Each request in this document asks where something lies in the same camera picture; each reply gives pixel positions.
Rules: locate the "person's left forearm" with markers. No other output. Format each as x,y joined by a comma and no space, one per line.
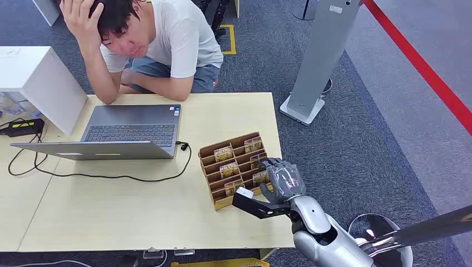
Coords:
162,86

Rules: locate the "yellow object under table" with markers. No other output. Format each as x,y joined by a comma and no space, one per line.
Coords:
221,263

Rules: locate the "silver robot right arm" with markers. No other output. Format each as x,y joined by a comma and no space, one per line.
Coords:
324,236

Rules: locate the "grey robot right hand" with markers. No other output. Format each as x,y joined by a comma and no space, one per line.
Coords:
285,180

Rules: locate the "brown cardboard card holder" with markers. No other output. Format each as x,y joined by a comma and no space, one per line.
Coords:
217,201

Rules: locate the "person's right hand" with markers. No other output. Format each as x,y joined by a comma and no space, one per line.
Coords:
79,18

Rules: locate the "white cabinet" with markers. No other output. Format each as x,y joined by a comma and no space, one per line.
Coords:
40,77

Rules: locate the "white furniture panel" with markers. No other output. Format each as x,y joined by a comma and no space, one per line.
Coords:
46,11

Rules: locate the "clear table clamp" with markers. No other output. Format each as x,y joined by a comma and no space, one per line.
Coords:
184,252
153,254

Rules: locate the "black power adapter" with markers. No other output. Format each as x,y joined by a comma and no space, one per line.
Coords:
24,127

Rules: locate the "grey kiosk stand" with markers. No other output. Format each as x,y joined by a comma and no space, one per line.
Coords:
320,55

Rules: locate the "person's left hand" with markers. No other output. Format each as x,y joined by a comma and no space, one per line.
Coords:
127,76

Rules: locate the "shiny silver pole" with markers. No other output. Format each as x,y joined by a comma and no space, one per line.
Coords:
424,228

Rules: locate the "printed hotel card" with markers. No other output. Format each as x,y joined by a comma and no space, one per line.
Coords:
233,187
255,159
229,170
253,145
259,178
223,154

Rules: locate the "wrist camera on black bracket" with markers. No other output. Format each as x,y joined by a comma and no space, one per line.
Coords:
258,208

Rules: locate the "clear plastic item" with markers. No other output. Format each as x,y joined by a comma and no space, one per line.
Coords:
16,105

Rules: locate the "grey laptop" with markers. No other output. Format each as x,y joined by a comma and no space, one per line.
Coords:
129,129

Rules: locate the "person's right forearm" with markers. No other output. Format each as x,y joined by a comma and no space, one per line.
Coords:
97,70

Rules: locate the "black round base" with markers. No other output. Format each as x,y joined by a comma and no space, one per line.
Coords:
327,86

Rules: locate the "round grey stand base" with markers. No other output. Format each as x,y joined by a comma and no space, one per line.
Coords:
304,14

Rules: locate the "black chair legs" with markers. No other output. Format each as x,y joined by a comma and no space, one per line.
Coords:
219,16

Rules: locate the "person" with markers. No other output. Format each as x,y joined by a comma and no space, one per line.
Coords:
177,37

